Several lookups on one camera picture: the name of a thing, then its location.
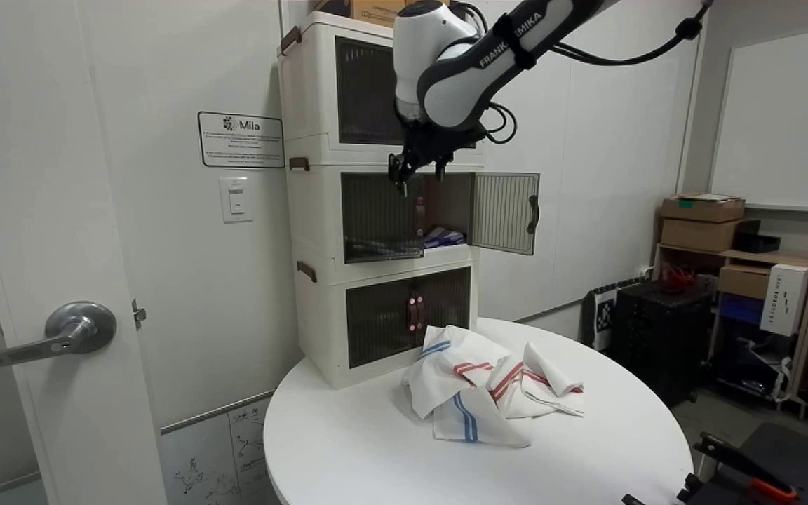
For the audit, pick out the whiteboard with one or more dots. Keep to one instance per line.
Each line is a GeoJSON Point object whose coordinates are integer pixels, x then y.
{"type": "Point", "coordinates": [783, 121]}

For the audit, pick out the small cardboard box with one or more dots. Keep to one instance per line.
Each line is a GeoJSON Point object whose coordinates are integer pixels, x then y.
{"type": "Point", "coordinates": [741, 282]}

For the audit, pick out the silver door latch plate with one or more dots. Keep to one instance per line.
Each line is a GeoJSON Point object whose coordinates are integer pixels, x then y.
{"type": "Point", "coordinates": [140, 313]}

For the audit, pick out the white light switch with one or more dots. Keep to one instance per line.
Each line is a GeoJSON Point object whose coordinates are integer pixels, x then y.
{"type": "Point", "coordinates": [238, 201]}

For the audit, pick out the red black hand tool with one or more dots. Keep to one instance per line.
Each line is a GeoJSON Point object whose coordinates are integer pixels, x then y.
{"type": "Point", "coordinates": [746, 473]}

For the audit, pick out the black device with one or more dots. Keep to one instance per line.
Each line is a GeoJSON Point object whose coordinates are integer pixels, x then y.
{"type": "Point", "coordinates": [758, 239]}

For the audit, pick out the white stacked storage cabinet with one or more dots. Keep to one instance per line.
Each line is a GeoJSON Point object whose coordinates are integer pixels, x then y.
{"type": "Point", "coordinates": [316, 225]}

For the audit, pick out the white room door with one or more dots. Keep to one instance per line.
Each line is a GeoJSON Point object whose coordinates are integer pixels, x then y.
{"type": "Point", "coordinates": [48, 187]}

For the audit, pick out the wooden shelf unit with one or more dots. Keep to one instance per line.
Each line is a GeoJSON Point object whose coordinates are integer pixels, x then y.
{"type": "Point", "coordinates": [799, 375]}

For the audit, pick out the flat cardboard box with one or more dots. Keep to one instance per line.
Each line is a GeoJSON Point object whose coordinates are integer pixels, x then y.
{"type": "Point", "coordinates": [703, 208]}

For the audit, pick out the paper sheet with drawings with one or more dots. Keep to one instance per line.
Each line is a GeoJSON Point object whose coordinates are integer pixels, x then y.
{"type": "Point", "coordinates": [222, 459]}

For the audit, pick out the white towel blue stripes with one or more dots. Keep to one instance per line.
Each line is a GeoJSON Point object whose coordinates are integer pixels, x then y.
{"type": "Point", "coordinates": [443, 395]}

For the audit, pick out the translucent grey cabinet door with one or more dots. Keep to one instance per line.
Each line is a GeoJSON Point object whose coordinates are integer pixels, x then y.
{"type": "Point", "coordinates": [448, 298]}
{"type": "Point", "coordinates": [367, 94]}
{"type": "Point", "coordinates": [381, 325]}
{"type": "Point", "coordinates": [506, 215]}
{"type": "Point", "coordinates": [381, 215]}

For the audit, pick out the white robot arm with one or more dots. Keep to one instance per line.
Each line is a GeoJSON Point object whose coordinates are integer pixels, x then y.
{"type": "Point", "coordinates": [462, 66]}

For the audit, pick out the white product box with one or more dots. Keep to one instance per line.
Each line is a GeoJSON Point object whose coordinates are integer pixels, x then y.
{"type": "Point", "coordinates": [788, 298]}

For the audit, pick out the white wall sign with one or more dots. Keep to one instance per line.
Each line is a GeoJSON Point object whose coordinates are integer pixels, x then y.
{"type": "Point", "coordinates": [241, 142]}

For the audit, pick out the black equipment case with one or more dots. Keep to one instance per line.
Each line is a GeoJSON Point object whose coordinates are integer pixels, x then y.
{"type": "Point", "coordinates": [660, 341]}

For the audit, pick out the white towel red stripes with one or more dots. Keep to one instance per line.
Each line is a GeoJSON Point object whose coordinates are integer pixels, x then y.
{"type": "Point", "coordinates": [521, 379]}

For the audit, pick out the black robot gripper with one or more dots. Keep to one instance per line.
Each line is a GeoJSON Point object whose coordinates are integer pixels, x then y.
{"type": "Point", "coordinates": [437, 142]}

